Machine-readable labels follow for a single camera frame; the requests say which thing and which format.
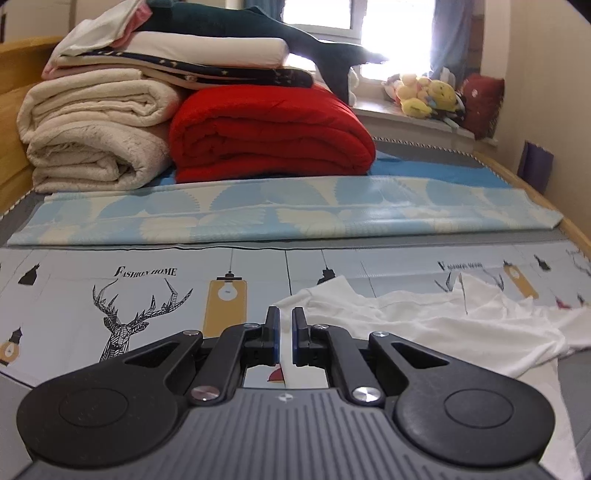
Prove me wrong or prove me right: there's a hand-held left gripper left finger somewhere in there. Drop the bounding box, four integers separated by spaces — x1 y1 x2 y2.
121 305 282 408

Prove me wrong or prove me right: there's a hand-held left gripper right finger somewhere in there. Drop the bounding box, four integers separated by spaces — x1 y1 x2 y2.
292 306 452 408

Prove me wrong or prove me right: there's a white long-sleeve shirt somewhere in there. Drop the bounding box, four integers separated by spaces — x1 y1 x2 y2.
272 272 591 380

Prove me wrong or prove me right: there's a light blue leaf-print sheet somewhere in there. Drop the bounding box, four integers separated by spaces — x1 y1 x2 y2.
7 177 565 248

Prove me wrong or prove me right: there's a red folded blanket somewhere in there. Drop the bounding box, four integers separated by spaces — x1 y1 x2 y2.
168 84 376 184

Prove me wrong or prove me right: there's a plain blue sheet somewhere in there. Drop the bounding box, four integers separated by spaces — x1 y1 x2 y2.
368 150 519 191

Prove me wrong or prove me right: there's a white windowsill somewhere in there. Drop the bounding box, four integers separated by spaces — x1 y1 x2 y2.
353 99 500 154

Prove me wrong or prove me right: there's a white plush toy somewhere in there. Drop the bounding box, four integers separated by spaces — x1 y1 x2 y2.
346 68 362 105

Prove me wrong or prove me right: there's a cream folded blanket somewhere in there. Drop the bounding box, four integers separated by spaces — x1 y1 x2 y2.
17 69 188 193

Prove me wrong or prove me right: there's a pink and yellow plush toy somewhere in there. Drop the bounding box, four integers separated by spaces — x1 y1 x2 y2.
385 73 420 101

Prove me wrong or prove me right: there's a striped plush toy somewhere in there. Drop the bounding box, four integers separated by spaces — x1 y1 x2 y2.
442 89 466 128

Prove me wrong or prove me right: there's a yellow and blue plush toy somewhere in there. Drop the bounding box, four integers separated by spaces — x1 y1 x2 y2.
427 80 459 110

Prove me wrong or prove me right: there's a purple bag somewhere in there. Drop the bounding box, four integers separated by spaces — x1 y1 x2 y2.
517 141 555 195

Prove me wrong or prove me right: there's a white folded quilt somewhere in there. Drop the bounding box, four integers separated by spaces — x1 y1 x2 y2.
58 31 291 71

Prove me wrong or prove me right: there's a dark red cushion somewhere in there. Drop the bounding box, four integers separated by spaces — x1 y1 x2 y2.
462 74 505 142

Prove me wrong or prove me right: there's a dark teal shark plush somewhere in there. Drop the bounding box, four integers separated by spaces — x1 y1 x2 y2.
147 0 389 105

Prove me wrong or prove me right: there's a window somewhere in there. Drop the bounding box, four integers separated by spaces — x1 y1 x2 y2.
277 0 437 88

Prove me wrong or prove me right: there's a blue curtain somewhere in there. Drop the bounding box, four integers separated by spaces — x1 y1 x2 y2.
244 0 285 23

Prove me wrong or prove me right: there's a pink folded cloth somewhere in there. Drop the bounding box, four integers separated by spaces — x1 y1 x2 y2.
41 0 154 80

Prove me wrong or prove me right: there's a purple-blue curtain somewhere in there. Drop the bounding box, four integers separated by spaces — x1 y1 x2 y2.
428 0 475 88

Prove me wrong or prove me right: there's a white folded cloth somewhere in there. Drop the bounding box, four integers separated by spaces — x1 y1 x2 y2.
58 0 148 54

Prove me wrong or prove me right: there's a cream wardrobe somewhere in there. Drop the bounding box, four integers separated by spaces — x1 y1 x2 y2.
0 0 122 45

